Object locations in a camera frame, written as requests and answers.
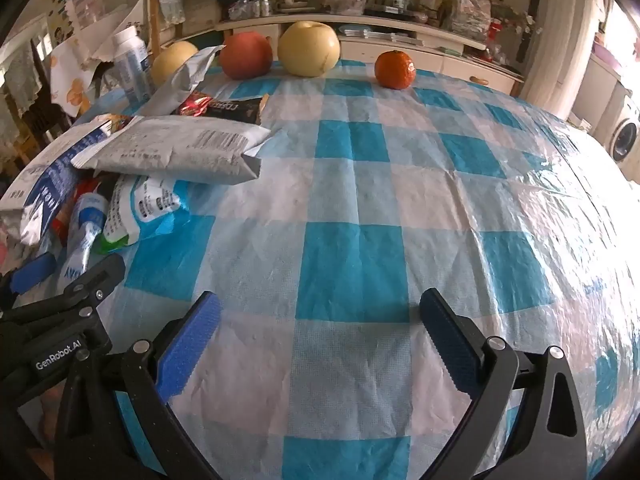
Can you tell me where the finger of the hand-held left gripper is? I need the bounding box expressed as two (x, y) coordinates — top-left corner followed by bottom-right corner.
(0, 252), (57, 311)
(0, 253), (126, 329)

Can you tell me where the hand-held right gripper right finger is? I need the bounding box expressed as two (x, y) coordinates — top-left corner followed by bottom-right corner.
(419, 287), (587, 480)

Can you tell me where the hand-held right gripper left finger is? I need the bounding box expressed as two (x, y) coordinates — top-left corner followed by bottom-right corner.
(54, 290), (223, 480)

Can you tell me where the small clear plastic bottle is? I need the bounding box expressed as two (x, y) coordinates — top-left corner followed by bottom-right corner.
(62, 192), (110, 286)

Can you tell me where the red wrapper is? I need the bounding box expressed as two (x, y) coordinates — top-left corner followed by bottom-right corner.
(50, 180), (96, 246)

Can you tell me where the white blue pouch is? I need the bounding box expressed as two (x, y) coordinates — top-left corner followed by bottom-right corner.
(100, 175), (192, 253)

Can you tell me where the blue white snack bag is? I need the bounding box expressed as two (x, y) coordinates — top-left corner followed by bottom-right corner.
(0, 114), (136, 246)

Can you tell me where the grey printed packet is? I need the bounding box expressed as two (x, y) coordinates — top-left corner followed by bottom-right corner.
(71, 115), (272, 187)

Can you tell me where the dark snack wrapper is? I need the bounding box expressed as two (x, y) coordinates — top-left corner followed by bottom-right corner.
(177, 91), (271, 126)

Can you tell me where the silver foil wrapper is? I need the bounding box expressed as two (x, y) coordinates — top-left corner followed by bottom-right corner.
(140, 45), (226, 116)

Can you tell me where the blue checkered tablecloth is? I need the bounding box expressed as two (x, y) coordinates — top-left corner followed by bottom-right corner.
(85, 57), (638, 480)

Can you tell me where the white floral dining tablecloth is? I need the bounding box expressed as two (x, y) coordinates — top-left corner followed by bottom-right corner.
(47, 35), (121, 121)

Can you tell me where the white plastic bottle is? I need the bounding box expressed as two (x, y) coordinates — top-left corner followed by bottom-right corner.
(111, 26), (153, 107)

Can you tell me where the yellow pear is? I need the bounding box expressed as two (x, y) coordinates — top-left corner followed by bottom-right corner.
(151, 41), (200, 86)
(278, 20), (341, 78)

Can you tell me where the light wooden chair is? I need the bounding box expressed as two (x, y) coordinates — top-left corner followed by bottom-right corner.
(147, 0), (191, 61)

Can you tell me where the red apple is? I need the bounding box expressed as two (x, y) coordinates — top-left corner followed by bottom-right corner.
(219, 31), (274, 80)

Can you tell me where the white washing machine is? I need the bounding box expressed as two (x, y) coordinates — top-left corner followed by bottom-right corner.
(602, 80), (640, 163)

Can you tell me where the orange tangerine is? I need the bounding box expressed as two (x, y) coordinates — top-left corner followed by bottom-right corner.
(374, 50), (417, 90)

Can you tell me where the row of small glass jars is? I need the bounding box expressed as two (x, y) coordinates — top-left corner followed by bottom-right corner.
(230, 0), (276, 18)

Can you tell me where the white curtain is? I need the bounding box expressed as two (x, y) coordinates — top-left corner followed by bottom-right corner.
(520, 0), (608, 121)

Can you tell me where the pile of bagged goods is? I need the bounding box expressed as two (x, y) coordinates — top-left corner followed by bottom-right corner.
(440, 0), (493, 36)

